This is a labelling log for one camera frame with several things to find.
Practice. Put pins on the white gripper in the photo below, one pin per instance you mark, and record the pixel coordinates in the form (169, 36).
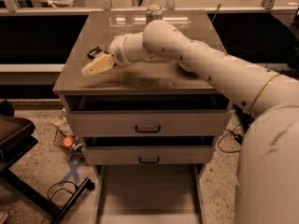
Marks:
(117, 50)

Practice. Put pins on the dark rxbar chocolate wrapper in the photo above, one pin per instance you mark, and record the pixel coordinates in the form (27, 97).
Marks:
(93, 53)

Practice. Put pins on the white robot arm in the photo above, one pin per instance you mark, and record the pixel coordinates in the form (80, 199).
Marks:
(268, 170)

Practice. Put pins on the grey drawer cabinet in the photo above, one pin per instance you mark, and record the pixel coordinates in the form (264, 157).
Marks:
(153, 87)

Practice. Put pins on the open bottom drawer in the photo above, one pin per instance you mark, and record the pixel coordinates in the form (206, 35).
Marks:
(149, 194)

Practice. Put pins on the silver soda can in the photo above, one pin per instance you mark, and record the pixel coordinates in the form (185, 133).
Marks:
(154, 12)

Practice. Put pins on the white ceramic bowl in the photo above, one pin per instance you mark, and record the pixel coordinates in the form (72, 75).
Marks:
(185, 68)

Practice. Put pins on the red apple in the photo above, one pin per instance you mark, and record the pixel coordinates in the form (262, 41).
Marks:
(68, 142)

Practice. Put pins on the black office chair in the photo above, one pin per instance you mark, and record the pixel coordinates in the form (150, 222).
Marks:
(45, 167)

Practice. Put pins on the top drawer with black handle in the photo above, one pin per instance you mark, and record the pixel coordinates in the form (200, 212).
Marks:
(108, 124)

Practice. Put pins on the drawer with black handle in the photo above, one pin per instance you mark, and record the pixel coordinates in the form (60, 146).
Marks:
(147, 155)
(108, 124)

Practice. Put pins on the black wire basket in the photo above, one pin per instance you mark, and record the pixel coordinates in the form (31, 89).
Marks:
(75, 151)

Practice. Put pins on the middle drawer with black handle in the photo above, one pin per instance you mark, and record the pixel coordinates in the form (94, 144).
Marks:
(147, 155)

